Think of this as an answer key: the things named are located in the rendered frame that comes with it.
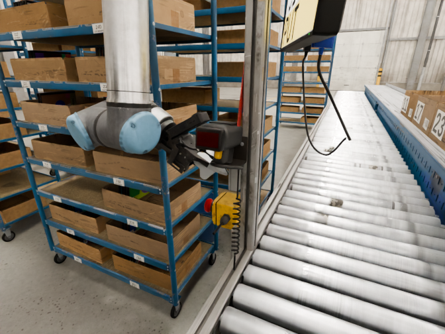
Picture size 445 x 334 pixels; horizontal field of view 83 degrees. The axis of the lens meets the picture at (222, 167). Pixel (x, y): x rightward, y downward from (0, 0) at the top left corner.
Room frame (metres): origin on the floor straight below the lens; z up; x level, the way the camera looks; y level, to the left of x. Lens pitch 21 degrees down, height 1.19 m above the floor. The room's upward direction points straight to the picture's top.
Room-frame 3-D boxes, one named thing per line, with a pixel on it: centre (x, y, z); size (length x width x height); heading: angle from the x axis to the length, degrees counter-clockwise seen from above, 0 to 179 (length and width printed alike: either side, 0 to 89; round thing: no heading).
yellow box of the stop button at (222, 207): (0.56, 0.00, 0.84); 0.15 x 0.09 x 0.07; 155
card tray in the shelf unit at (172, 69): (1.18, 0.37, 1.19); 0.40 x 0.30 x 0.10; 65
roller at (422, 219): (0.79, -0.47, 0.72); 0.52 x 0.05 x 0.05; 65
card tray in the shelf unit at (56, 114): (1.37, 0.80, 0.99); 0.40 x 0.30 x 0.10; 63
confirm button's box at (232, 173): (0.58, -0.04, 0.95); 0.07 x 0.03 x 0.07; 155
